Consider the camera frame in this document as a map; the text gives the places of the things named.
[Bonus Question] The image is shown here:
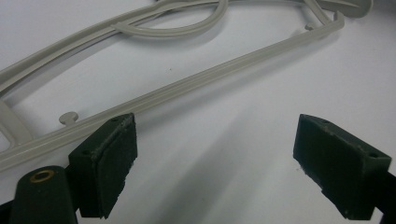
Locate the white table sheet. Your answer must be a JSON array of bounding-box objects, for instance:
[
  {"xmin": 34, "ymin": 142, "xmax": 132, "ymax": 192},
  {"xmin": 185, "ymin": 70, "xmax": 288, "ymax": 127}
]
[{"xmin": 0, "ymin": 0, "xmax": 396, "ymax": 224}]

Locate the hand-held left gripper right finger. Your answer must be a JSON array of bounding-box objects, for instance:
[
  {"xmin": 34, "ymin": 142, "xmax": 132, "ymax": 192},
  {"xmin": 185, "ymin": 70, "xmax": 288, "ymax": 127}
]
[{"xmin": 292, "ymin": 113, "xmax": 392, "ymax": 221}]

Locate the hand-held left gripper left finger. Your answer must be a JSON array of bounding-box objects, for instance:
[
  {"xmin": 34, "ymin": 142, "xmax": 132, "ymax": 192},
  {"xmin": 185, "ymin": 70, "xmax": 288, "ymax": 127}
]
[{"xmin": 67, "ymin": 112, "xmax": 138, "ymax": 219}]

